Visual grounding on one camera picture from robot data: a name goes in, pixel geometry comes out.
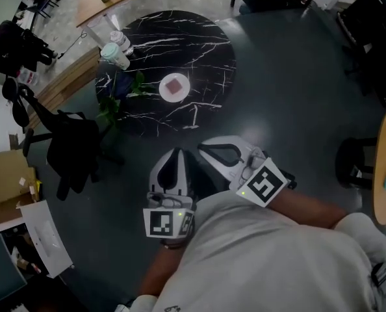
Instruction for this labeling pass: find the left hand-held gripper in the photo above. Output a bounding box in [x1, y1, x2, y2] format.
[143, 148, 197, 240]

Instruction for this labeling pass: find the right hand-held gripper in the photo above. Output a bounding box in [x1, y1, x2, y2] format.
[197, 135, 298, 208]

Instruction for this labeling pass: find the white round plate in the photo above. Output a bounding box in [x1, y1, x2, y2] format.
[158, 72, 191, 104]

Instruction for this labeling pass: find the red piece of meat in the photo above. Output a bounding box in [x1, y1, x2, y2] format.
[166, 78, 184, 95]

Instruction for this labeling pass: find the person's right forearm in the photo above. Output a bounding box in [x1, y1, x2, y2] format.
[266, 187, 347, 231]

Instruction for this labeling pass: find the person's left forearm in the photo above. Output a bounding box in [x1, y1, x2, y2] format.
[140, 239, 188, 298]

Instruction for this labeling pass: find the dark wristband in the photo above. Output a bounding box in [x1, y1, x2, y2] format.
[161, 240, 186, 250]

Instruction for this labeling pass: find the green leafy plant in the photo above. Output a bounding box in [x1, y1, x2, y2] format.
[96, 70, 157, 130]

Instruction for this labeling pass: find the black jacket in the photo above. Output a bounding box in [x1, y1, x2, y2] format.
[45, 110, 102, 202]

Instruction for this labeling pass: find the person's white shirt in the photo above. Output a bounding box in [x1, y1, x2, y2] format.
[114, 189, 386, 312]

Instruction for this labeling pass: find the black round stool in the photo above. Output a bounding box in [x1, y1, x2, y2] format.
[335, 136, 380, 190]

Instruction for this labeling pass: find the white flat panel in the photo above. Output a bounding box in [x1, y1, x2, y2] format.
[19, 199, 75, 280]

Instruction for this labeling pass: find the cup with mint lid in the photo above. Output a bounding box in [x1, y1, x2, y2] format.
[100, 42, 131, 72]

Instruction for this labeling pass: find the stack of wooden planks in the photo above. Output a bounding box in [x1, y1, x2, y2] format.
[26, 46, 102, 130]

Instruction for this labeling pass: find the clear bottle with white cap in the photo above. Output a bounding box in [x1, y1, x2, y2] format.
[109, 30, 135, 57]

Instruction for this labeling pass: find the brown cardboard box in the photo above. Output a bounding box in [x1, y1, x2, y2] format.
[0, 149, 43, 228]

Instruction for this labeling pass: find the black office chair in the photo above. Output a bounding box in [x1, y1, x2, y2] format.
[1, 76, 125, 169]

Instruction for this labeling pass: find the clear plastic bag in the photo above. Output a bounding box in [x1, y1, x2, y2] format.
[17, 66, 40, 86]

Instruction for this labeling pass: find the black bulky chair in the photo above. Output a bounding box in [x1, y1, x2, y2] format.
[335, 0, 386, 111]

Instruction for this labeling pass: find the grey strap with buckle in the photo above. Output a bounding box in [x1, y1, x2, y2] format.
[370, 261, 386, 306]

